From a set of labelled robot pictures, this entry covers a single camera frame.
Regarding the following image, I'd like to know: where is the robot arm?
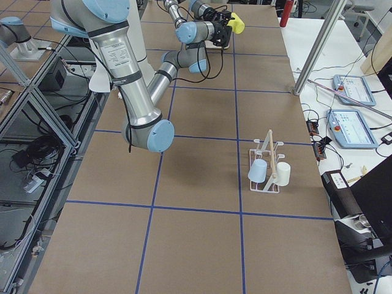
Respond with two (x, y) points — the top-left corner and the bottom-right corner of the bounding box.
(156, 1), (235, 23)
(50, 1), (244, 153)

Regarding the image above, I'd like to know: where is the black monitor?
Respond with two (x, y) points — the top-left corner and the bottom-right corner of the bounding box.
(351, 153), (391, 244)

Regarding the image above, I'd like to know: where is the teach pendant tablet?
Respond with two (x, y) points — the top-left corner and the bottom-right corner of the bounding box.
(333, 75), (376, 107)
(326, 109), (378, 149)

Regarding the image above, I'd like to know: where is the far teach pendant tablet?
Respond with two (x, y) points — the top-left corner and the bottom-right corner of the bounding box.
(333, 75), (376, 107)

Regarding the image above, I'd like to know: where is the aluminium frame post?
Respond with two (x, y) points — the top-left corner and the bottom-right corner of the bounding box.
(293, 0), (347, 96)

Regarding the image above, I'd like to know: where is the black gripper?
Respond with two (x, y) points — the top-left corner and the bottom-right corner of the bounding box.
(212, 21), (232, 47)
(206, 9), (232, 22)

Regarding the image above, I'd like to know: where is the white wire cup rack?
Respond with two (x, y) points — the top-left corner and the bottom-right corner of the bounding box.
(247, 129), (291, 194)

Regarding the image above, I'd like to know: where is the pale cream plastic cup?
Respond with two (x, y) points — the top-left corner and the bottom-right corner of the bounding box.
(276, 162), (291, 186)

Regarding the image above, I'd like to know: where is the metal reacher grabber stick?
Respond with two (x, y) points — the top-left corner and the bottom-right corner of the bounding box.
(307, 79), (392, 121)

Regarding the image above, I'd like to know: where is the red bottle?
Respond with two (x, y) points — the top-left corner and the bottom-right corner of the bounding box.
(279, 0), (295, 28)

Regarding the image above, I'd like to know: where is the black box device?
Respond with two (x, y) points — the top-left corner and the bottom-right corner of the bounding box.
(321, 170), (363, 219)

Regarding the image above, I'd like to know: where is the near teach pendant tablet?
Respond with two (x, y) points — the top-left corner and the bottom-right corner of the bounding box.
(326, 109), (378, 149)

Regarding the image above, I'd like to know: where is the yellow plastic cup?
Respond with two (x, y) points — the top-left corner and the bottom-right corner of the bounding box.
(228, 12), (245, 34)

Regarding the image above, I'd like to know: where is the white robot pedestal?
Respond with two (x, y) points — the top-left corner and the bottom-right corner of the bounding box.
(127, 0), (156, 85)

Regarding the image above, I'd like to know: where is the cream serving tray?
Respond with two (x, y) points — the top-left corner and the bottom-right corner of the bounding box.
(205, 40), (230, 50)

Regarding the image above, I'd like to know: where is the light blue plastic cup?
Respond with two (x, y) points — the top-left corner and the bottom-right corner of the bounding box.
(247, 159), (267, 183)

